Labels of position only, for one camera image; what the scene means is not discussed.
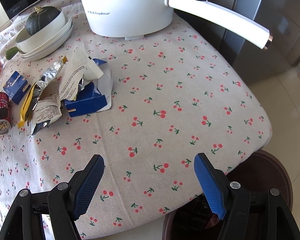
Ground torn blue small box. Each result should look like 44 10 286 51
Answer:
64 58 113 118

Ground crushed red soda can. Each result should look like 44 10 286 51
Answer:
0 92 11 135

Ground yellow foil snack wrapper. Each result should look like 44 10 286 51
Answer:
18 56 68 128

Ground white snack wrapper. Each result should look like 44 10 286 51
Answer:
31 93 62 135
59 48 103 101

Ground brown plastic trash bin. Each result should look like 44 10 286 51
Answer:
162 150 293 239

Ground dark blue cookie box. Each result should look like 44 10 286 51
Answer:
3 71 31 105

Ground cherry print tablecloth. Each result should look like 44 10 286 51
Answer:
0 0 272 239

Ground stacked white plates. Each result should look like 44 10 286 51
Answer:
19 17 73 61

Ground dark green squash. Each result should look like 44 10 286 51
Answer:
25 6 61 36

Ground white electric cooking pot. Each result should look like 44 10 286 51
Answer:
81 0 273 49

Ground dark grey refrigerator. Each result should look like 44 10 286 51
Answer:
176 0 300 84

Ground cream handled bowl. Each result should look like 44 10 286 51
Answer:
5 9 66 60

